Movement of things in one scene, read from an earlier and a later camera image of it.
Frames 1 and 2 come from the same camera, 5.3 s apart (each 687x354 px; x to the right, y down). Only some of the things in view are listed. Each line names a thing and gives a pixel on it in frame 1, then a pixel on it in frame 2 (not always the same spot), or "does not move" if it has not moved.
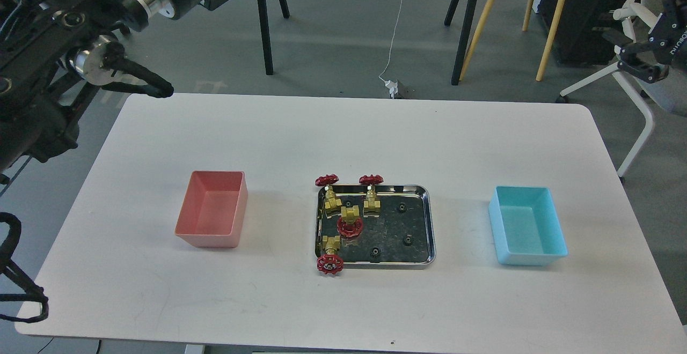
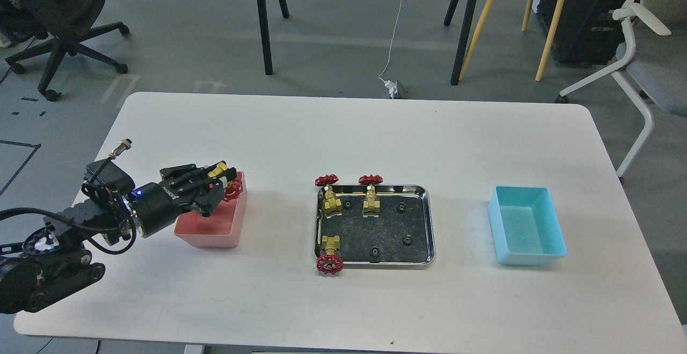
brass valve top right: x=371 y=206 does not move
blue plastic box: x=526 y=226 does not move
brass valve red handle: x=350 y=224 → x=233 y=186
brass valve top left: x=332 y=204 does not move
